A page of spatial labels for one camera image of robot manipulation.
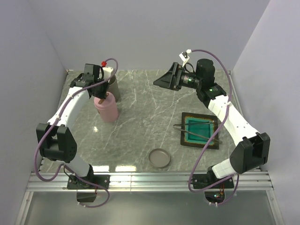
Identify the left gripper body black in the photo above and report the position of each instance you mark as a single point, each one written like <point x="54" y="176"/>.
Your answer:
<point x="102" y="89"/>

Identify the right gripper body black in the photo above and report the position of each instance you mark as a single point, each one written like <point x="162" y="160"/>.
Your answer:
<point x="186" y="79"/>

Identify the grey cylindrical container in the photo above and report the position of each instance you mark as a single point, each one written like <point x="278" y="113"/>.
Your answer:
<point x="113" y="88"/>

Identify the pink round lid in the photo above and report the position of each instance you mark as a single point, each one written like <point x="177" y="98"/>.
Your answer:
<point x="106" y="104"/>

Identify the pink cylindrical container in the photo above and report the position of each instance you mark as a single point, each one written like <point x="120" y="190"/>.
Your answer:
<point x="108" y="113"/>

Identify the metal serving tongs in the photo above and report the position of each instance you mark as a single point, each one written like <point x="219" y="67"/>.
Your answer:
<point x="196" y="131"/>

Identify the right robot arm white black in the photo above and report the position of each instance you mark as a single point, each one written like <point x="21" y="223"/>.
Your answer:
<point x="251" y="146"/>

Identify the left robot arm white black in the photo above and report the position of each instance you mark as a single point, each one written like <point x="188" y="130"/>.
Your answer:
<point x="55" y="141"/>

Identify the square black teal plate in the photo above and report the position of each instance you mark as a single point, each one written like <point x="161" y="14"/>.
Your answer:
<point x="194" y="117"/>

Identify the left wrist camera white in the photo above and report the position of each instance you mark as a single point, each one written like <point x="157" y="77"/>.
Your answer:
<point x="106" y="71"/>

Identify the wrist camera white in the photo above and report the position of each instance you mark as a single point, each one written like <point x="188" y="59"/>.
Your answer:
<point x="184" y="56"/>
<point x="106" y="71"/>

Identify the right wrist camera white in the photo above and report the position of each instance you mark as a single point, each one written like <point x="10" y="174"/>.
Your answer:
<point x="184" y="56"/>

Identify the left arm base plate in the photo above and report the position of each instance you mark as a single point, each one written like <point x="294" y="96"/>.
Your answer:
<point x="97" y="180"/>

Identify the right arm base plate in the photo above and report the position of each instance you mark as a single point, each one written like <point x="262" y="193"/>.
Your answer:
<point x="202" y="180"/>

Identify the aluminium front rail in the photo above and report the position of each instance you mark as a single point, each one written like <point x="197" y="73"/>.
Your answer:
<point x="150" y="182"/>

